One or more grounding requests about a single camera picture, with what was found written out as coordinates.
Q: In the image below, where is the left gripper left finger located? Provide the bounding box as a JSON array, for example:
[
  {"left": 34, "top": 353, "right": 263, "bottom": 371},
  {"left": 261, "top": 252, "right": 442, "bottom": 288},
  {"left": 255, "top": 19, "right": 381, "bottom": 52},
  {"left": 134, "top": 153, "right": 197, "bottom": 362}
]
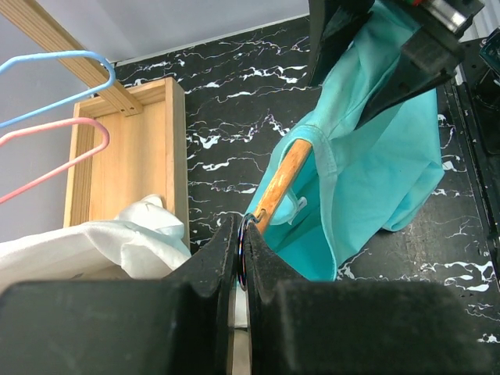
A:
[{"left": 1, "top": 216, "right": 238, "bottom": 374}]

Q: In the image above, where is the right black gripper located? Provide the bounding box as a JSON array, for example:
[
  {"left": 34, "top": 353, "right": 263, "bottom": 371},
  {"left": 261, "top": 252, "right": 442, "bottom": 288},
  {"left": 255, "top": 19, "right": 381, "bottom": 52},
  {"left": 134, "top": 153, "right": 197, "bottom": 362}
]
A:
[{"left": 308, "top": 0, "right": 484, "bottom": 128}]

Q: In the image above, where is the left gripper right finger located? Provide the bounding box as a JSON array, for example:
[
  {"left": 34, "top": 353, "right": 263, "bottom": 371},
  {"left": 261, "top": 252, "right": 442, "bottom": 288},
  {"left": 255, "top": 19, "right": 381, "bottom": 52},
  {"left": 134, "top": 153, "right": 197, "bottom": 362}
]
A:
[{"left": 245, "top": 224, "right": 492, "bottom": 374}]

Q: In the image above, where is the wooden hanger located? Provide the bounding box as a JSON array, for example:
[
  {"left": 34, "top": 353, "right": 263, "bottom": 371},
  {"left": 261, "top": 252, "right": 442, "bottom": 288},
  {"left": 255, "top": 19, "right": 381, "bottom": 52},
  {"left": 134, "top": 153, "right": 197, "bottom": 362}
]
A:
[{"left": 236, "top": 139, "right": 313, "bottom": 291}]

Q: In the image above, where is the teal t shirt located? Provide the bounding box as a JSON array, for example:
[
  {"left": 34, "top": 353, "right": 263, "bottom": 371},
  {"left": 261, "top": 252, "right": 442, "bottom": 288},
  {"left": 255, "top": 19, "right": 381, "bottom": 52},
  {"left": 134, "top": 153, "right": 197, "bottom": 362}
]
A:
[{"left": 248, "top": 2, "right": 444, "bottom": 281}]

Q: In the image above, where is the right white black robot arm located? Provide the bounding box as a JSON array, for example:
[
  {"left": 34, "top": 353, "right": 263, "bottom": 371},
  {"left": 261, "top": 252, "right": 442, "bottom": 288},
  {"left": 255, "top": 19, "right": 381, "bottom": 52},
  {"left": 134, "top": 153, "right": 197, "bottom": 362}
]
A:
[{"left": 308, "top": 1, "right": 499, "bottom": 155}]

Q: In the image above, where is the white printed t shirt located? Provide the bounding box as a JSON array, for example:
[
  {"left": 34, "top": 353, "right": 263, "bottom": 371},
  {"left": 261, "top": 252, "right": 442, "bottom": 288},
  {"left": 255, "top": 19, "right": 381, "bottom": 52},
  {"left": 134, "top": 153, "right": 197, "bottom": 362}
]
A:
[{"left": 1, "top": 195, "right": 191, "bottom": 290}]

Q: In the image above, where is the wooden clothes rack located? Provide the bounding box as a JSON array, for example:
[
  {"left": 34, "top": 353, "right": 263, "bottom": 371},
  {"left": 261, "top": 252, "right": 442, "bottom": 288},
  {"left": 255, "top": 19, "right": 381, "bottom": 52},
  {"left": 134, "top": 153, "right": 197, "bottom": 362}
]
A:
[{"left": 1, "top": 1, "right": 189, "bottom": 227}]

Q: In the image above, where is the pink wire hanger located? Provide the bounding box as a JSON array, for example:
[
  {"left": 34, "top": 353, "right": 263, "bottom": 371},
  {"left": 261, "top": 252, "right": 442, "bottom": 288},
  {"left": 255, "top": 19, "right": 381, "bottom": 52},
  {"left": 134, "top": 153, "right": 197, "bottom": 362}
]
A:
[{"left": 1, "top": 117, "right": 110, "bottom": 203}]

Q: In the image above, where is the blue wire hanger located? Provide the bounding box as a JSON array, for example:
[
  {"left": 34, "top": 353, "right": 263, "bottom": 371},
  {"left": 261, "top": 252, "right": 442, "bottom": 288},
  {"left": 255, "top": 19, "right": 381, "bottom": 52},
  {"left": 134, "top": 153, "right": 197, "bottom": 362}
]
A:
[{"left": 1, "top": 50, "right": 116, "bottom": 129}]

